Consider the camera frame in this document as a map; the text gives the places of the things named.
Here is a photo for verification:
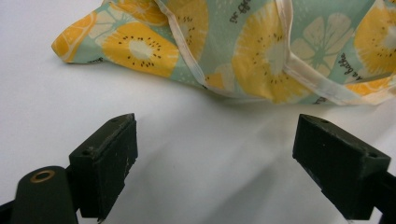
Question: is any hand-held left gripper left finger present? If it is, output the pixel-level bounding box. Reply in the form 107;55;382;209
68;112;139;221

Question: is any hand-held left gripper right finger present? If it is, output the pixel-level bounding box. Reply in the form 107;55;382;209
291;113;391;220

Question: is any fruit print fabric bag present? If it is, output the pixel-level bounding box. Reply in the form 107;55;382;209
50;0;396;105

